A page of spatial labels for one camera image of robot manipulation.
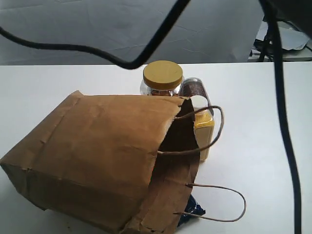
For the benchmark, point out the white paper sheets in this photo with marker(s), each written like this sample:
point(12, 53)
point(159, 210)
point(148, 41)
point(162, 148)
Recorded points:
point(290, 39)

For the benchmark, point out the white backdrop cloth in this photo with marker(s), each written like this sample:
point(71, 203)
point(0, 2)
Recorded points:
point(208, 31)

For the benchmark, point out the nut jar with yellow lid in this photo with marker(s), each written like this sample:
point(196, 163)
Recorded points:
point(162, 78)

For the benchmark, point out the black tripod stand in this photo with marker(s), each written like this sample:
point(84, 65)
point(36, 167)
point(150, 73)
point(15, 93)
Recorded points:
point(265, 47)

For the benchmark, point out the yellow millet bottle white cap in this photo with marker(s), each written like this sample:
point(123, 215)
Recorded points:
point(204, 122)

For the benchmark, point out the clear jar of brown grains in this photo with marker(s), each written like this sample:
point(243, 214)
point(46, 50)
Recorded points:
point(194, 89)

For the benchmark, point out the long spaghetti noodle package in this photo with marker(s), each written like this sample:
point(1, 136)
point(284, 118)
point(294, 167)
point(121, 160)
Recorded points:
point(192, 207)

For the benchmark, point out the brown paper bag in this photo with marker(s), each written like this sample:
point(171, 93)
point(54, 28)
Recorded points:
point(126, 164)

